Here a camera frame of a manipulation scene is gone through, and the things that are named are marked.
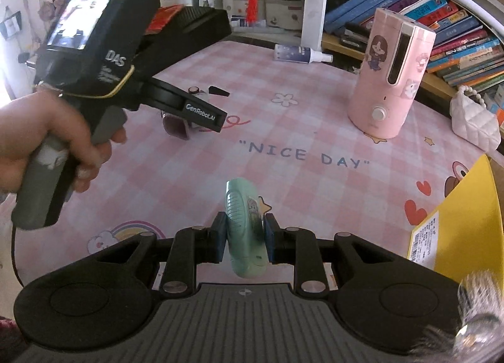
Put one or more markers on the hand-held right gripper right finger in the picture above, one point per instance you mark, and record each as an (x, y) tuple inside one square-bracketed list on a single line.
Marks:
[(269, 241)]

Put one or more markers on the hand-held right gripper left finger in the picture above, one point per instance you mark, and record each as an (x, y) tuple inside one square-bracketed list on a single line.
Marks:
[(219, 241)]

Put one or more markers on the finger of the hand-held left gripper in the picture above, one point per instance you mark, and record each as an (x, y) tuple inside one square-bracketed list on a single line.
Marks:
[(218, 91)]

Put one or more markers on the mint green plastic gadget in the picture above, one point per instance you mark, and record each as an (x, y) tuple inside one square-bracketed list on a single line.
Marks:
[(242, 221)]

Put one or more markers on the yellow cardboard box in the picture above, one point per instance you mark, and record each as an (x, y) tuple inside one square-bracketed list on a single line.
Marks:
[(484, 197)]

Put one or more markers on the person's left hand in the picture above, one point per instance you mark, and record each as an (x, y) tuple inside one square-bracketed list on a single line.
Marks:
[(31, 126)]

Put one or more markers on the red packet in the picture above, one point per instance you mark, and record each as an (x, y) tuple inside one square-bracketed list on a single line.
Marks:
[(165, 18)]

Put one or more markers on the white spray bottle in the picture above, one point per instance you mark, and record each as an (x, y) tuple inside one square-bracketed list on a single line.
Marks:
[(293, 52)]

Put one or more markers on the pink checked table mat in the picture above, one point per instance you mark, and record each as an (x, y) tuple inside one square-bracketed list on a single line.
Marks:
[(299, 118)]

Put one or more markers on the white and wood bookshelf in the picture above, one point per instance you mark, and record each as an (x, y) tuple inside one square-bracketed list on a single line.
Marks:
[(315, 12)]

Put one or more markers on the black stapler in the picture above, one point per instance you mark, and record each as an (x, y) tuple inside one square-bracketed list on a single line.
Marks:
[(354, 38)]

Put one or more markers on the pink cylindrical appliance with stickers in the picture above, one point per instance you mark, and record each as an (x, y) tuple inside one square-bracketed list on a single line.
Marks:
[(378, 83)]

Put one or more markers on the row of colourful books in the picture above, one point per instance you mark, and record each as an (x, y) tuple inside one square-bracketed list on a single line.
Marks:
[(433, 16)]

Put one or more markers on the black wall holder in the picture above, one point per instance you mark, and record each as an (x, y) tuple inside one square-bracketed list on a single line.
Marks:
[(11, 24)]

